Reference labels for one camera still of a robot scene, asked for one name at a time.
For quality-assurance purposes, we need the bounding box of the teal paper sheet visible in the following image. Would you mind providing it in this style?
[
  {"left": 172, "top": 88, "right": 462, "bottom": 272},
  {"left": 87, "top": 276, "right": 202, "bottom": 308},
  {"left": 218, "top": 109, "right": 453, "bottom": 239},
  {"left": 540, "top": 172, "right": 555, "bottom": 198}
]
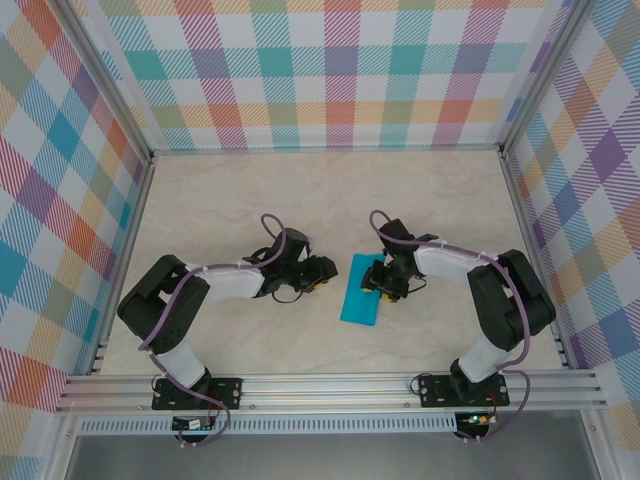
[{"left": 338, "top": 253, "right": 387, "bottom": 329}]

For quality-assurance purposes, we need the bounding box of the grey metal shelf panel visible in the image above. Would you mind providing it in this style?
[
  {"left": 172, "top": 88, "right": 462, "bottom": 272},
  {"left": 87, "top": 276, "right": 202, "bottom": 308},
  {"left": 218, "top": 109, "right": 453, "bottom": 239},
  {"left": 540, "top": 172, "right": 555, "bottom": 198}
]
[{"left": 64, "top": 433, "right": 601, "bottom": 480}]

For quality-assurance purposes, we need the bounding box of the long aluminium mounting rail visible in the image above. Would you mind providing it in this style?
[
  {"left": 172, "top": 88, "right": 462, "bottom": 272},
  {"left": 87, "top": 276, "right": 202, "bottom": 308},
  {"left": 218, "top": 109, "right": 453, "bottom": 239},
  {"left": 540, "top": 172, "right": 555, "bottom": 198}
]
[{"left": 54, "top": 369, "right": 609, "bottom": 414}]

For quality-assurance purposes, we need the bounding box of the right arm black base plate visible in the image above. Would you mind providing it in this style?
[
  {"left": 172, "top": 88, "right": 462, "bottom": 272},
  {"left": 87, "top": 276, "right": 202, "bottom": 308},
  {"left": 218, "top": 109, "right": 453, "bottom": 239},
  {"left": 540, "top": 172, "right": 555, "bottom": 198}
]
[{"left": 418, "top": 374, "right": 510, "bottom": 409}]

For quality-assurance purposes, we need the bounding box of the short aluminium frame rail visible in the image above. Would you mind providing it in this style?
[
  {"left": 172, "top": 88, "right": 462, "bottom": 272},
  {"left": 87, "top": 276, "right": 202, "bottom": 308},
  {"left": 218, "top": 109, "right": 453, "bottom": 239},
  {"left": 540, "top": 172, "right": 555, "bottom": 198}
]
[{"left": 149, "top": 144, "right": 506, "bottom": 157}]

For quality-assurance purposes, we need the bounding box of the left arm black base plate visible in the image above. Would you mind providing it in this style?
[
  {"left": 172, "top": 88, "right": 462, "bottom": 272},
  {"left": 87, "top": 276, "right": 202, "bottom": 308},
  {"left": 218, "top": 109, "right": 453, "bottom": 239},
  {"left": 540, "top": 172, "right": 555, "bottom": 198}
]
[{"left": 152, "top": 377, "right": 244, "bottom": 411}]

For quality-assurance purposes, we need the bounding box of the perforated grey cable duct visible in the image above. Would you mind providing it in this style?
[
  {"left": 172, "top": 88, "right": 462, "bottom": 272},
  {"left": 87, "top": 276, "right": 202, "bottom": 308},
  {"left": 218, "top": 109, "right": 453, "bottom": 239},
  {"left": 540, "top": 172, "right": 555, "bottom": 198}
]
[{"left": 77, "top": 412, "right": 459, "bottom": 435}]

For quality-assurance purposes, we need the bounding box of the aluminium side rail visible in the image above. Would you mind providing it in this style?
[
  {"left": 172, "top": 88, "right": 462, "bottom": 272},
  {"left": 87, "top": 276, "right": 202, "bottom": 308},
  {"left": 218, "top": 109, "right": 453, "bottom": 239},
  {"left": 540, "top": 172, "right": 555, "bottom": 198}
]
[
  {"left": 88, "top": 154, "right": 157, "bottom": 376},
  {"left": 499, "top": 149, "right": 574, "bottom": 370}
]

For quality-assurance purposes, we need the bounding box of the aluminium corner post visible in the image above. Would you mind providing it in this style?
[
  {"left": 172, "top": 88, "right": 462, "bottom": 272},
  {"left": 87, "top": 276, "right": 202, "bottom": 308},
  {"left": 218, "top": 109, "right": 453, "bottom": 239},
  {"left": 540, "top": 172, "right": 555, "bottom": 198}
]
[
  {"left": 52, "top": 0, "right": 156, "bottom": 166},
  {"left": 499, "top": 0, "right": 594, "bottom": 161}
]

